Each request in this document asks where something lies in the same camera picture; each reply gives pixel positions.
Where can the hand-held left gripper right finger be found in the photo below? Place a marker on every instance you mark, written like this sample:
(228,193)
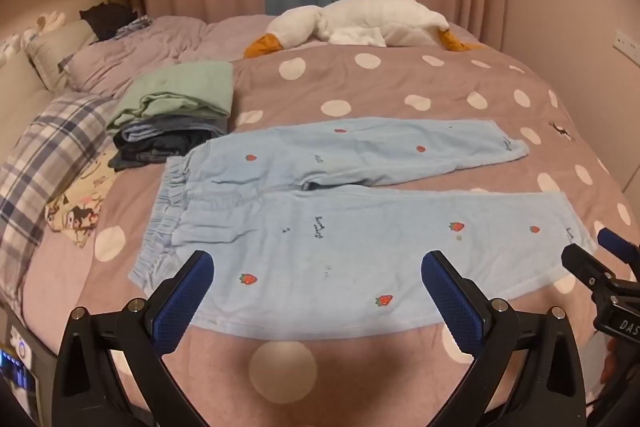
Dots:
(450,302)

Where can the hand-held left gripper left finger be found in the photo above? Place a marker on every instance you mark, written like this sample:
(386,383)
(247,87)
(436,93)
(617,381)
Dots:
(185,302)

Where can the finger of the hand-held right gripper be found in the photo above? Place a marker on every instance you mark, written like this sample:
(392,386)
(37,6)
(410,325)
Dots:
(587,272)
(617,244)

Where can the light blue strawberry pants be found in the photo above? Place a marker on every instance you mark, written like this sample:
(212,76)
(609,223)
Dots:
(360,247)

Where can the cartoon printed cloth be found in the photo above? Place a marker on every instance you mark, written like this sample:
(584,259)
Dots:
(80,202)

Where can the folded dark jeans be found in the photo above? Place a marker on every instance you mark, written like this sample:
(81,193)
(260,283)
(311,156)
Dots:
(145,152)

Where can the grey appliance with blue lights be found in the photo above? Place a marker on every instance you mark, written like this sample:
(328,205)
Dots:
(25,357)

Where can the folded grey-blue garment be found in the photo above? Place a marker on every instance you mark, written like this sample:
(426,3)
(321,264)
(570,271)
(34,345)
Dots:
(170,127)

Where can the plaid pillow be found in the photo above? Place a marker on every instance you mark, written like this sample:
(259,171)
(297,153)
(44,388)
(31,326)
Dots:
(50,147)

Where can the folded green garment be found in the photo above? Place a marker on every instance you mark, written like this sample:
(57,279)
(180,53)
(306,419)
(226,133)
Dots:
(190,87)

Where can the pink polka-dot blanket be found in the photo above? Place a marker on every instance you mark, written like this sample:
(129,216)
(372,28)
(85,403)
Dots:
(380,92)

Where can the lilac quilt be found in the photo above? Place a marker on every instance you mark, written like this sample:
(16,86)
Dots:
(165,47)

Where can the blue striped cloth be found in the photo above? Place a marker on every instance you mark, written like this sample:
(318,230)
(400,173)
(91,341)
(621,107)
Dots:
(134,27)

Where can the grey pillow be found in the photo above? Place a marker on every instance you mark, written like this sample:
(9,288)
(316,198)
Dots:
(60,47)

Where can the black cloth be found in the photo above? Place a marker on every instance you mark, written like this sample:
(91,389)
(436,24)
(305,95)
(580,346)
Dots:
(107,19)

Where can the white goose plush toy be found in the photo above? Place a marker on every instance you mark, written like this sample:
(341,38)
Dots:
(375,14)

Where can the small white plush toy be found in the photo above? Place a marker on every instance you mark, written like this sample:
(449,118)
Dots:
(45,24)

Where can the white wall socket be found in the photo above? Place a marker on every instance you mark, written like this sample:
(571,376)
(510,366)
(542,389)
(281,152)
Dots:
(627,47)

